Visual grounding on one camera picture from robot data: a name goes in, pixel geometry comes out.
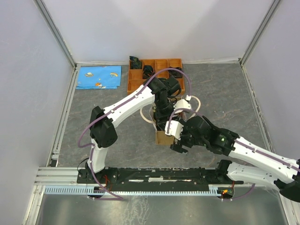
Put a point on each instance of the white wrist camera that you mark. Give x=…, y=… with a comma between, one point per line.
x=173, y=128
x=182, y=104

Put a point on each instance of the rolled dark sock right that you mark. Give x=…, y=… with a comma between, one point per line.
x=175, y=73

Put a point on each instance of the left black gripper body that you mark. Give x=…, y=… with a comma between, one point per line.
x=163, y=109

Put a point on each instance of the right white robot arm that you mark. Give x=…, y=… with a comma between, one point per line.
x=266, y=168

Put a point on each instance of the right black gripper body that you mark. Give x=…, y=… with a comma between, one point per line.
x=187, y=140

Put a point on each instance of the rolled dark sock top-left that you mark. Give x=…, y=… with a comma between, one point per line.
x=135, y=63

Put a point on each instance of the blue patterned cloth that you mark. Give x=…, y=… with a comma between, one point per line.
x=99, y=77

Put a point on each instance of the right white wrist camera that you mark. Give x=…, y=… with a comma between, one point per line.
x=173, y=128

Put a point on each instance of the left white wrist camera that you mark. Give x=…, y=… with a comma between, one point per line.
x=182, y=104

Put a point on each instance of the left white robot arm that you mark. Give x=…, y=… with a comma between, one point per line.
x=103, y=134

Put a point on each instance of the orange wooden compartment tray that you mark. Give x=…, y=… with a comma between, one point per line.
x=135, y=76

